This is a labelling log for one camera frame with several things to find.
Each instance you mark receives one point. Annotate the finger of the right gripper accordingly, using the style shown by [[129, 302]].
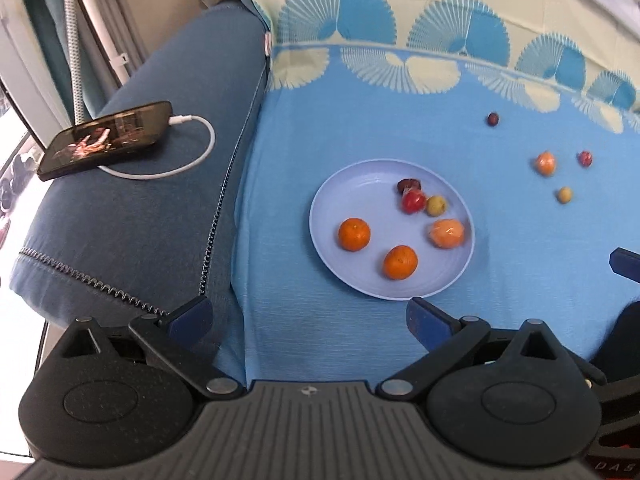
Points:
[[625, 263]]

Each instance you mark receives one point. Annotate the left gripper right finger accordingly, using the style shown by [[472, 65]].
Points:
[[450, 343]]

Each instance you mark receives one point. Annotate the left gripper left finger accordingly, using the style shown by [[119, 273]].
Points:
[[167, 342]]

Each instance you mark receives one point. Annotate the orange tangerine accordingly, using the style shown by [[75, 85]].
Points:
[[400, 263], [354, 234]]

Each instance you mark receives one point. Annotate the small yellow longan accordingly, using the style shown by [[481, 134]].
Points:
[[564, 195]]

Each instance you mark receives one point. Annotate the orange fruit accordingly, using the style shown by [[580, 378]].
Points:
[[447, 233], [545, 164]]

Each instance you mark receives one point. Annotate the red fruit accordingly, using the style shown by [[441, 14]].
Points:
[[413, 200], [585, 159]]

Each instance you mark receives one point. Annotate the yellow-green longan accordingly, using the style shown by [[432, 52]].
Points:
[[436, 205]]

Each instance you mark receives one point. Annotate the dark red jujube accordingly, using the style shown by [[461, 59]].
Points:
[[493, 119], [407, 184]]

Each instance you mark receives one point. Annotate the light purple plastic plate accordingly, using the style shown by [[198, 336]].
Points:
[[368, 190]]

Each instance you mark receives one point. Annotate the blue patterned sofa cover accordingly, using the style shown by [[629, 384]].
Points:
[[415, 80]]

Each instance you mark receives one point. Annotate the black smartphone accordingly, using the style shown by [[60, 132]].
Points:
[[104, 140]]

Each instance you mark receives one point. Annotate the white steamer stand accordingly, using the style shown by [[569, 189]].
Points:
[[107, 21]]

